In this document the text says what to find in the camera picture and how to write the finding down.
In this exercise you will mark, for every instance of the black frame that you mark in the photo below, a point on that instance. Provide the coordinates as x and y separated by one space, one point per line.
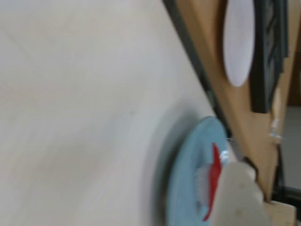
265 70

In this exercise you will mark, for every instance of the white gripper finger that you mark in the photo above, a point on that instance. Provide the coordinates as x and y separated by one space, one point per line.
237 200

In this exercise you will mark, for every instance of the brown wooden board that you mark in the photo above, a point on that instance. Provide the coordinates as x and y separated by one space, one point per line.
247 122

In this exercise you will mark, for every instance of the light wooden block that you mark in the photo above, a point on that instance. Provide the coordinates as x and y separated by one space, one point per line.
281 214

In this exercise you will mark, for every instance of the white oval disc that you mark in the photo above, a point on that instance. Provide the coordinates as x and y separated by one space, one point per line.
238 42

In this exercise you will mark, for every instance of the round blue dish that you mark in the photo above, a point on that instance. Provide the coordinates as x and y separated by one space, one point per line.
183 179

